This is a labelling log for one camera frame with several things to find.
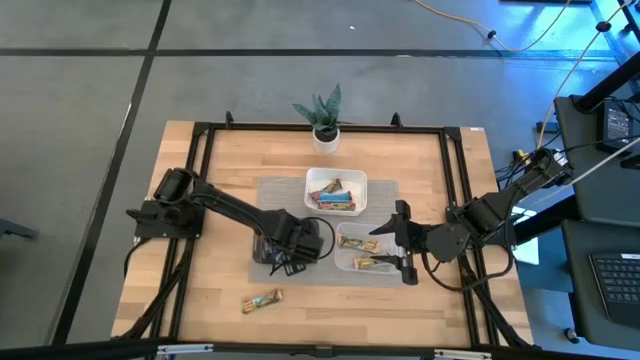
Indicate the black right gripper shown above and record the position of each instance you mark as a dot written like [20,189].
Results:
[427,242]

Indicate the orange Chewy granola bar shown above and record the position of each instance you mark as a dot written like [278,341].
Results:
[357,244]
[367,262]

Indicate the black power adapter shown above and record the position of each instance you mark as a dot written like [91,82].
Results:
[616,126]

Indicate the black laptop keyboard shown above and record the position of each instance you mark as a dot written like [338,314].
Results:
[617,287]

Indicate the grey woven placemat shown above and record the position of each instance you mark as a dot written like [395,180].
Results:
[280,200]

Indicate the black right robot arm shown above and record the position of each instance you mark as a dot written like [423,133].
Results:
[500,202]

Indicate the white plant pot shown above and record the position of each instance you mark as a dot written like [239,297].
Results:
[326,142]

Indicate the red green granola bar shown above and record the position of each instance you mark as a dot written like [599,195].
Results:
[341,205]
[327,190]
[262,301]

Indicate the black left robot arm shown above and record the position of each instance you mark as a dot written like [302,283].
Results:
[225,205]

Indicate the green snake plant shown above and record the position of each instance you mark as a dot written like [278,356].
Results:
[322,112]

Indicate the blue granola bar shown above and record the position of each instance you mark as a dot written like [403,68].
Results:
[334,197]

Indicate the white plastic bin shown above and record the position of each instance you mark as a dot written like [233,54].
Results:
[312,177]

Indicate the clear plastic bin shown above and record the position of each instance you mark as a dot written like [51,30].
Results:
[345,257]

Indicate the black aluminium table frame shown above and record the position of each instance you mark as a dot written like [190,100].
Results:
[250,126]

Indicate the black side desk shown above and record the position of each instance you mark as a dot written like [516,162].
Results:
[580,150]

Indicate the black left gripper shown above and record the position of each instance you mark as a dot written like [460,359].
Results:
[297,235]

